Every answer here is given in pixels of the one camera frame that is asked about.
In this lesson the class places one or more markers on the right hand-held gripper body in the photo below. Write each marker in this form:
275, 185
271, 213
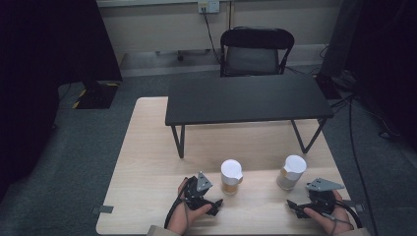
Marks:
323, 196

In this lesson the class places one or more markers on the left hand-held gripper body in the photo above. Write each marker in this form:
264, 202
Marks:
198, 191

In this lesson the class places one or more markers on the glass jar with orange powder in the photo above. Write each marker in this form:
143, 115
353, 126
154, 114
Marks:
231, 178

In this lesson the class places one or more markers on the person's right hand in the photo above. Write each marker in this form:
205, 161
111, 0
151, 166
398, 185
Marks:
332, 221

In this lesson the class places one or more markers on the person's left hand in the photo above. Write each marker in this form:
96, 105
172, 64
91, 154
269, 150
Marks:
185, 216

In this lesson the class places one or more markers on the small black table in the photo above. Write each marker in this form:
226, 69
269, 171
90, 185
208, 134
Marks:
246, 96

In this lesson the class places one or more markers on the black stand base yellow stripes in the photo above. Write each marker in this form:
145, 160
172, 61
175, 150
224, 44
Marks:
98, 95

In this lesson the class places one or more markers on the white wheeled stand base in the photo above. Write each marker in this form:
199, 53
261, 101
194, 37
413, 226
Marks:
183, 52

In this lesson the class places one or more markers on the black folding chair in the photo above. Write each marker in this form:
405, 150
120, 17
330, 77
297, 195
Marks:
252, 52

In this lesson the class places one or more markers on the dark grey curtain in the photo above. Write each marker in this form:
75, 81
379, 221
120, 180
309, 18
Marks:
380, 49

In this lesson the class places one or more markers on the black curtain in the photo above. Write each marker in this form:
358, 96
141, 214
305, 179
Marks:
42, 82

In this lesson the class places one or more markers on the grey metal table bracket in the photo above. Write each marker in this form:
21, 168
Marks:
102, 209
355, 206

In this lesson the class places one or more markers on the white wall socket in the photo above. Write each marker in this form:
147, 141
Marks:
208, 5

